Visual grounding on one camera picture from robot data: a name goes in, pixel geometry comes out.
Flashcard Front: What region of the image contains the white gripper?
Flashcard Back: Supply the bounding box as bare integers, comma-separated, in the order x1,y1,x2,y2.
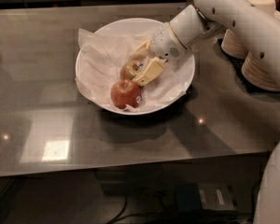
127,22,187,87

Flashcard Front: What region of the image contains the red-yellow apple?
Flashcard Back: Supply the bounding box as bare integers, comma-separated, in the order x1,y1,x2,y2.
119,60,144,80

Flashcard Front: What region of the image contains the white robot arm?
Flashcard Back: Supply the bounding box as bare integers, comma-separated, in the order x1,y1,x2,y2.
140,0,280,224

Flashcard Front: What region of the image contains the white bowl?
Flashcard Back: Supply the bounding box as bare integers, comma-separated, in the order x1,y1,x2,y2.
75,17,196,116

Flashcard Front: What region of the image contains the front red apple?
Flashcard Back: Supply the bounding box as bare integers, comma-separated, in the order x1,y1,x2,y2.
110,79,142,109

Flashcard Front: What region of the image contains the white paper liner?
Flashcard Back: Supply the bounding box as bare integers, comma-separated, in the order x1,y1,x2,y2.
75,27,189,113

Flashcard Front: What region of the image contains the rear paper plate stack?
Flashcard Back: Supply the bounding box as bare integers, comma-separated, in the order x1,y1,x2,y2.
221,22,248,60

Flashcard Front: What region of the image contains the paper plate stack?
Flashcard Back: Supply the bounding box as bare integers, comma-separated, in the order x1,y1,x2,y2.
221,22,248,60
241,14,280,92

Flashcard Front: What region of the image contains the front paper plate stack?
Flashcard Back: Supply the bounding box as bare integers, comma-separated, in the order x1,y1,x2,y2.
241,14,280,92

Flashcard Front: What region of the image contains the stack of white cups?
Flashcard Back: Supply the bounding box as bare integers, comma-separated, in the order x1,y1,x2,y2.
248,0,276,15

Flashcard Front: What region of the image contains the dark box under table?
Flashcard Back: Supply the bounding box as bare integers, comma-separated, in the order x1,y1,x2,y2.
175,183,238,213

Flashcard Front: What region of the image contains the black cable under table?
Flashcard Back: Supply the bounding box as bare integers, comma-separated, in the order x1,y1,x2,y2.
105,189,256,224

